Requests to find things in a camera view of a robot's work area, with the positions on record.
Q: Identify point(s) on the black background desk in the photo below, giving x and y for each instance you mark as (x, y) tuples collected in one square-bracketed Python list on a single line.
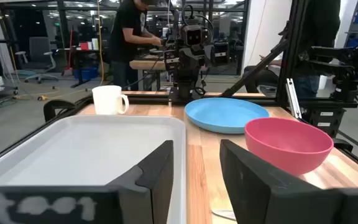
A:
[(76, 51)]

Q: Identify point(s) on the wooden background table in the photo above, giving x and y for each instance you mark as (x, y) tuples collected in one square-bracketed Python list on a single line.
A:
[(145, 64)]

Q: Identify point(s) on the silver metal bracket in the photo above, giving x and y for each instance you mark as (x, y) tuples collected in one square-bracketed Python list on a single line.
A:
[(293, 99)]

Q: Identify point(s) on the person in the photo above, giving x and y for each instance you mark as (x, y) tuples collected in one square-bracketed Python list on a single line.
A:
[(322, 25), (124, 37)]

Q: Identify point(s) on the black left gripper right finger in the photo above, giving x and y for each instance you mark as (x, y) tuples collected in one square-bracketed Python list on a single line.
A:
[(259, 193)]

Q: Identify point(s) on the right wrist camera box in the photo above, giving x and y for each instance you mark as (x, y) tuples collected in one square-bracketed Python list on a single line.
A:
[(195, 35)]

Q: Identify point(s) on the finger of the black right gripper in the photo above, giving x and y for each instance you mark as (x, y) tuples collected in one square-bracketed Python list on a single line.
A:
[(221, 54), (171, 60)]

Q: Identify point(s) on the grey plastic tray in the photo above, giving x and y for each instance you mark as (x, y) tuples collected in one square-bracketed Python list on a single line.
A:
[(89, 149)]

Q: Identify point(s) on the red broom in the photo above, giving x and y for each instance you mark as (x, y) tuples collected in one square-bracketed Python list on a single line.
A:
[(69, 53)]

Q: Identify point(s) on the black control box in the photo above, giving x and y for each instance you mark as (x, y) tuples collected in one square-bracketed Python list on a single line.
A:
[(325, 121)]

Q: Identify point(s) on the blue storage bin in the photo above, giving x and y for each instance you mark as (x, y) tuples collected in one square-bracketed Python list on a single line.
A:
[(85, 74)]

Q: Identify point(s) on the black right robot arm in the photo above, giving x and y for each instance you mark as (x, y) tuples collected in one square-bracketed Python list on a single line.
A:
[(185, 90)]

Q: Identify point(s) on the black background robot arm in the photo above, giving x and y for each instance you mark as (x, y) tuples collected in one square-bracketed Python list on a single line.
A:
[(343, 68)]

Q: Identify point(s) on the grey office chair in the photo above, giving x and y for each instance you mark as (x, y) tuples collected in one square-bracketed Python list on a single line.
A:
[(39, 53)]

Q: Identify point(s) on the pink bowl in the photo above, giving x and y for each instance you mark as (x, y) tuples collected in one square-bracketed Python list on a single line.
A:
[(287, 152)]

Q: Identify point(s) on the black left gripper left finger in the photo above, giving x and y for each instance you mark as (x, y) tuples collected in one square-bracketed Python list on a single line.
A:
[(148, 193)]

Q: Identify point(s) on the white mug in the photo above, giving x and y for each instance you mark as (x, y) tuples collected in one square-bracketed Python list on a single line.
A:
[(106, 99)]

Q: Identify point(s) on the blue plate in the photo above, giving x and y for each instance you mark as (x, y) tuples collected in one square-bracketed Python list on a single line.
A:
[(222, 115)]

